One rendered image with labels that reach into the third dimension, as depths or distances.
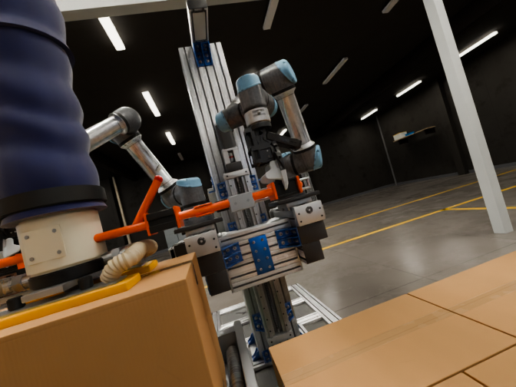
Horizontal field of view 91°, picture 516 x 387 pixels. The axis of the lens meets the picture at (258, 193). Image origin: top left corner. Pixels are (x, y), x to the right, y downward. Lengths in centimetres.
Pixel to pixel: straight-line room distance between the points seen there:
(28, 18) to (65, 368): 78
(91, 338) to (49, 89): 58
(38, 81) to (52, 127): 12
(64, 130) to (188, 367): 61
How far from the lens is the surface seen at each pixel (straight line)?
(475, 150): 386
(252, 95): 79
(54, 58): 90
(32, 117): 80
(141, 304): 58
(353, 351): 96
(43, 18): 95
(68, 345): 64
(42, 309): 71
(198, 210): 71
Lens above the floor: 106
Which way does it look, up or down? 2 degrees up
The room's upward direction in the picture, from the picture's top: 15 degrees counter-clockwise
